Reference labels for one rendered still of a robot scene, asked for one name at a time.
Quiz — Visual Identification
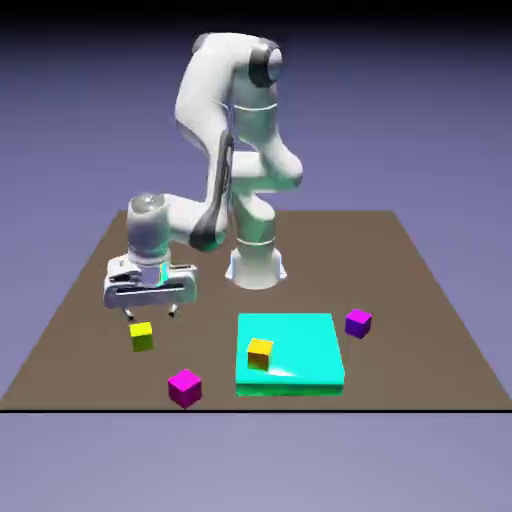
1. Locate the large cyan box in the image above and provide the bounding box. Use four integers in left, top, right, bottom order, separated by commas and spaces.
234, 312, 346, 398

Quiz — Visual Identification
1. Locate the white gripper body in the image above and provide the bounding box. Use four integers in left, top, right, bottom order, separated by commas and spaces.
102, 264, 199, 310

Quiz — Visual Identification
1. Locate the small orange cube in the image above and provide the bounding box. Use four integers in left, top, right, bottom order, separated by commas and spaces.
246, 337, 275, 372

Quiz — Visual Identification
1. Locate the small yellow cube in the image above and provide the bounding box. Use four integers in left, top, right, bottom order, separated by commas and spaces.
128, 321, 155, 354

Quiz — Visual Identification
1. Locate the small magenta cube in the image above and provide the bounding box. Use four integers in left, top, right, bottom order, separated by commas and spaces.
167, 368, 203, 410

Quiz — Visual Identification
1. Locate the small purple cube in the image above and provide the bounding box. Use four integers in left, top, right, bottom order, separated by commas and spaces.
344, 308, 374, 340

